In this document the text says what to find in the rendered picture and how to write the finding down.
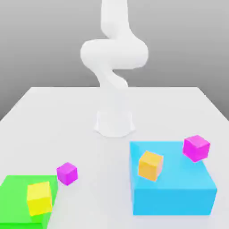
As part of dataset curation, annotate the small orange cube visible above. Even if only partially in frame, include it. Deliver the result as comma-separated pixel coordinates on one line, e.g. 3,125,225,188
138,150,164,182

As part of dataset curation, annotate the small magenta cube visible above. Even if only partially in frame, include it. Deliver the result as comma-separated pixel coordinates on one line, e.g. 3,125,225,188
56,162,78,187
182,135,211,163

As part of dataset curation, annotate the small yellow cube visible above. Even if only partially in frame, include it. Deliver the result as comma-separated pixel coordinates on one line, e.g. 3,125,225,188
26,181,53,216

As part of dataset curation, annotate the large blue box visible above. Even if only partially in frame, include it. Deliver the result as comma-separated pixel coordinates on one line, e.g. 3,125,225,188
129,141,218,216

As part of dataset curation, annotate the large green box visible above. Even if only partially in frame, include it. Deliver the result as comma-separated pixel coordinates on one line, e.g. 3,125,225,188
0,175,59,229

